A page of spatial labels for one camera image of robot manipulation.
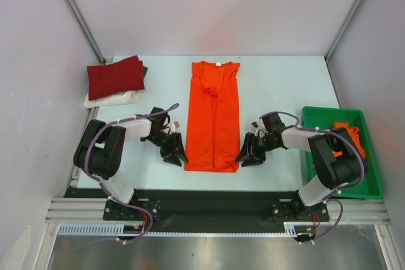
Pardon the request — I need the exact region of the aluminium frame rail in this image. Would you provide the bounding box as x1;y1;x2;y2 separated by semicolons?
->
44;197;108;224

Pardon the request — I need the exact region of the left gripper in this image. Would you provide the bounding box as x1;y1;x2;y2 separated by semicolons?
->
145;131;189;166

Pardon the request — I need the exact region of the corner frame post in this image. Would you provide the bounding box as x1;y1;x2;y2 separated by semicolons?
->
324;0;365;64
64;0;106;64

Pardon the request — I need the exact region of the right corner frame post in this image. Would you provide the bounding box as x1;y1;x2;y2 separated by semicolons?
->
324;0;365;64

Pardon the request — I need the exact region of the green plastic bin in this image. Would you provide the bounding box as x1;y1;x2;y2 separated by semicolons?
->
301;106;383;200

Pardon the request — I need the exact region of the grey cable duct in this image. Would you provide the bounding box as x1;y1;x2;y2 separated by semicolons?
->
58;223;146;236

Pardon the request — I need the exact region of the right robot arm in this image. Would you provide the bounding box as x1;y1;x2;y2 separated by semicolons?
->
235;111;366;220

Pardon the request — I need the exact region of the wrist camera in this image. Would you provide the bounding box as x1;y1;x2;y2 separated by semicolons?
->
251;120;268;138
168;121;180;133

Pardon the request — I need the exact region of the orange t-shirt in bin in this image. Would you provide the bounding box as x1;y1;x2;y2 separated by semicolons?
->
307;121;367;174

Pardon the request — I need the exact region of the folded white t-shirt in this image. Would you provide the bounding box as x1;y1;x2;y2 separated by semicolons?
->
84;90;141;109

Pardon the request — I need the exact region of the folded red t-shirt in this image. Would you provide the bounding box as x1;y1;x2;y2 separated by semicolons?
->
87;56;145;101

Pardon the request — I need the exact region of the left corner frame post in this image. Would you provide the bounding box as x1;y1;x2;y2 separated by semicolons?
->
64;0;106;64

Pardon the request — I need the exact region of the folded dark green t-shirt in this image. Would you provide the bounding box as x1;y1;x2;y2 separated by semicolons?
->
142;66;149;78

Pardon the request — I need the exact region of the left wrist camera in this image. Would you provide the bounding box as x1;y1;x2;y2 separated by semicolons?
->
168;121;180;133

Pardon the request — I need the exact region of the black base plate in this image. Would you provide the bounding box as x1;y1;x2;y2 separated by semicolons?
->
63;187;330;235

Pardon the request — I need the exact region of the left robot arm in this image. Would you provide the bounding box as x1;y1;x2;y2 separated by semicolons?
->
73;103;189;219

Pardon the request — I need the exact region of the orange t-shirt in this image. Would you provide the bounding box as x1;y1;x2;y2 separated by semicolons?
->
185;61;240;173
307;121;367;174

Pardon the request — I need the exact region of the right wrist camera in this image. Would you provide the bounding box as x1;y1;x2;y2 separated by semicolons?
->
251;120;268;138

